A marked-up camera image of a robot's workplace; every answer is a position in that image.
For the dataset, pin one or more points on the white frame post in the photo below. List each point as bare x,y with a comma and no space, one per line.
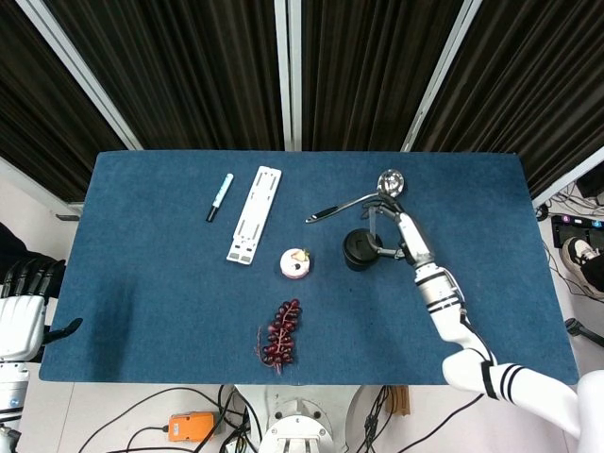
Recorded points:
80,66
288,71
441,71

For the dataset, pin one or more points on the red artificial grape bunch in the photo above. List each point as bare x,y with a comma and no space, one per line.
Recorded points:
280,330

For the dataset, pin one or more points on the wooden block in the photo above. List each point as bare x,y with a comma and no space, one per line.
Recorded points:
400,401

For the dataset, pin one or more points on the orange box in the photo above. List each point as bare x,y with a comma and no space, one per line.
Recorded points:
191,426

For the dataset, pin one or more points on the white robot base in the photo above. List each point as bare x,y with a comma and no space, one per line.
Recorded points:
295,420

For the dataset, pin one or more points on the pink and white toy cake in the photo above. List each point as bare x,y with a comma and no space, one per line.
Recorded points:
295,268

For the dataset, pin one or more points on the black cup with lid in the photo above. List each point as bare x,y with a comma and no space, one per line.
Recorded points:
357,250

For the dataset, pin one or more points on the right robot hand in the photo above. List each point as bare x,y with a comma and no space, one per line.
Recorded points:
413,238

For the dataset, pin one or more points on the black and white shoe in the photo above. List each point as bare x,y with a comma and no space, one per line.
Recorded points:
578,255

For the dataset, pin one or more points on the blue fabric table cover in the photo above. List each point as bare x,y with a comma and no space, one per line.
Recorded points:
165,292

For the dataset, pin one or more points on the white plastic folding stand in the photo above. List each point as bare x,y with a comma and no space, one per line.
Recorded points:
245,246

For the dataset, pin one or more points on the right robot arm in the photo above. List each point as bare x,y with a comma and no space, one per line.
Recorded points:
448,302

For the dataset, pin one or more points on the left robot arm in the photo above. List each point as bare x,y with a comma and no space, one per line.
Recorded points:
9,396

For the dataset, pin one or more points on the white frame rail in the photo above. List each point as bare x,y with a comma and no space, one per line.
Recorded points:
33,181
571,177

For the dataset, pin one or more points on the black stand foot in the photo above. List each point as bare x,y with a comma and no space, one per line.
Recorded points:
582,330

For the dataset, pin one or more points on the dark pleated curtain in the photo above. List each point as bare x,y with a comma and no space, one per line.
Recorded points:
368,66
28,104
533,80
189,66

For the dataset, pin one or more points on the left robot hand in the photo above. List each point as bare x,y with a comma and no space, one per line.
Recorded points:
21,325

